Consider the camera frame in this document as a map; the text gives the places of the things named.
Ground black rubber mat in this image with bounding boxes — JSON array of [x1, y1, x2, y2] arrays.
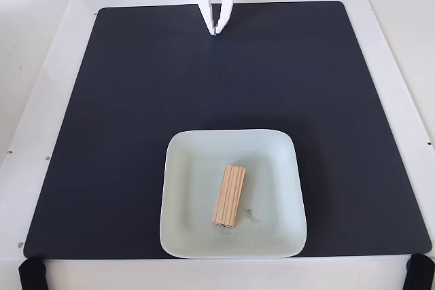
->
[[22, 1, 432, 260]]

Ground white square plate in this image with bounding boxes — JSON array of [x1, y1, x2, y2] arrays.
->
[[158, 128, 308, 259]]

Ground grooved wooden block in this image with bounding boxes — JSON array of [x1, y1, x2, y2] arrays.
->
[[212, 164, 246, 229]]

